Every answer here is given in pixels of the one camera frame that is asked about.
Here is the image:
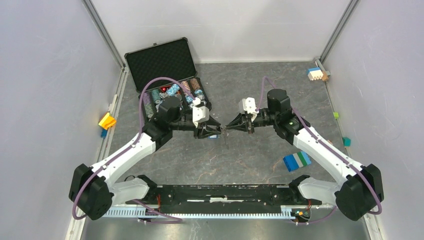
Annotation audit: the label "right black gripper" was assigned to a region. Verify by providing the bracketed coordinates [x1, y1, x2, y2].
[225, 109, 278, 134]

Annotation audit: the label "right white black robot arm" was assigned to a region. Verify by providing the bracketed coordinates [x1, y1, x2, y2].
[225, 88, 384, 221]

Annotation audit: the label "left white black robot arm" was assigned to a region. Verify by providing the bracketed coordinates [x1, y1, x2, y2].
[69, 96, 221, 220]

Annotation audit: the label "blue green white brick stack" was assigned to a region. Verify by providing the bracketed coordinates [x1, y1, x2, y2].
[283, 151, 312, 172]

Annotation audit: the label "black poker chip case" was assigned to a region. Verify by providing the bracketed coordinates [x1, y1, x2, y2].
[124, 37, 212, 121]

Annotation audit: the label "blue white brick block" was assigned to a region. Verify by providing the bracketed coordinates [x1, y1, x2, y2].
[307, 67, 324, 81]

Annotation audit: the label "yellow orange block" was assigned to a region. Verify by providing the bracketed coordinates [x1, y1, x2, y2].
[98, 112, 117, 130]

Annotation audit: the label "small blue block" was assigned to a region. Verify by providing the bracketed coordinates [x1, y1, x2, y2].
[100, 129, 108, 139]

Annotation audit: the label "small teal cube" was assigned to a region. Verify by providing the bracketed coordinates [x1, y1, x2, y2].
[342, 136, 352, 147]

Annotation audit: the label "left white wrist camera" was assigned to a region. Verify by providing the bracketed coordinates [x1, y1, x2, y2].
[192, 97, 210, 128]

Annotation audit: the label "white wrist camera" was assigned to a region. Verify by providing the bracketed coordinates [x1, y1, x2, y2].
[238, 97, 259, 116]
[192, 97, 210, 128]

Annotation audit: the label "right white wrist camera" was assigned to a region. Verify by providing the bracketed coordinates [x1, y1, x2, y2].
[238, 97, 259, 116]

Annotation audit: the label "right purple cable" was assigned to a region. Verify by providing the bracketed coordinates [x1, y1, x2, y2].
[256, 76, 383, 216]

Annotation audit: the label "purple cable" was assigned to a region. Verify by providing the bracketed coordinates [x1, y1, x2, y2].
[71, 77, 200, 221]
[256, 76, 383, 216]

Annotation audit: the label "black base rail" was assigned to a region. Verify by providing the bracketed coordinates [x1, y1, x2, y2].
[141, 184, 322, 214]

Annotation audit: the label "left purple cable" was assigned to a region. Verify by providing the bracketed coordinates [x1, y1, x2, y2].
[71, 77, 200, 221]

